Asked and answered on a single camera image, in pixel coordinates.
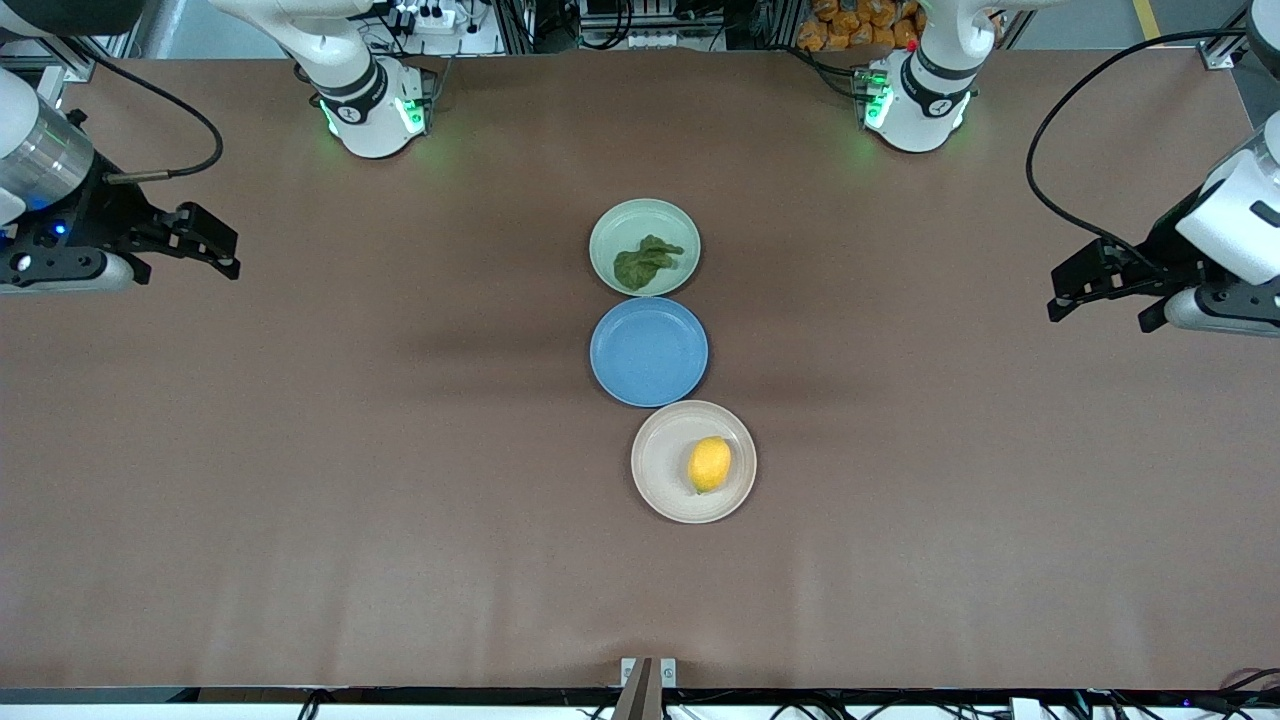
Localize yellow lemon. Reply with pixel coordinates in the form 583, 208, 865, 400
688, 436, 734, 496

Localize green lettuce leaf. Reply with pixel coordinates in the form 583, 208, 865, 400
612, 234, 687, 293

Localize white power strip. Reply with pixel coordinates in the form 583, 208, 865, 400
393, 3, 458, 33

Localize bag of orange fruits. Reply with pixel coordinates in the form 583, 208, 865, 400
797, 0, 926, 54

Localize light green plate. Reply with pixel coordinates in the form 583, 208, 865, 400
588, 198, 702, 298

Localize blue plate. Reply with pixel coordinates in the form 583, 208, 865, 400
589, 296, 710, 409

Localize beige plate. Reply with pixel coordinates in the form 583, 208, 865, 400
630, 400, 758, 525

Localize black equipment rack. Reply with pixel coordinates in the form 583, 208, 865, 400
495, 0, 801, 54

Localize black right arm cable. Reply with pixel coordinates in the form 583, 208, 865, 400
55, 45, 225, 187

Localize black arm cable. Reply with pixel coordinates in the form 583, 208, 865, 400
1026, 28, 1253, 265
55, 45, 225, 187

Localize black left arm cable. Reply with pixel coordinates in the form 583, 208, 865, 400
1026, 28, 1253, 265

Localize aluminium frame profile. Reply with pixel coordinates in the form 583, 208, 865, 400
1200, 22, 1256, 71
40, 0, 151, 83

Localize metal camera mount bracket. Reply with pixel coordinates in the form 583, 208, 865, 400
612, 657, 678, 720

